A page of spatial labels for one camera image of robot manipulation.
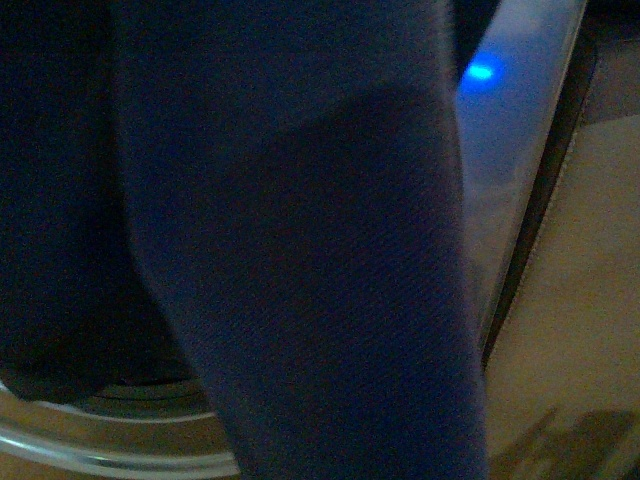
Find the grey front-load washing machine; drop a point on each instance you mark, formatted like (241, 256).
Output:
(506, 103)

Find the dark navy garment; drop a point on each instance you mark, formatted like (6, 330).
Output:
(273, 188)

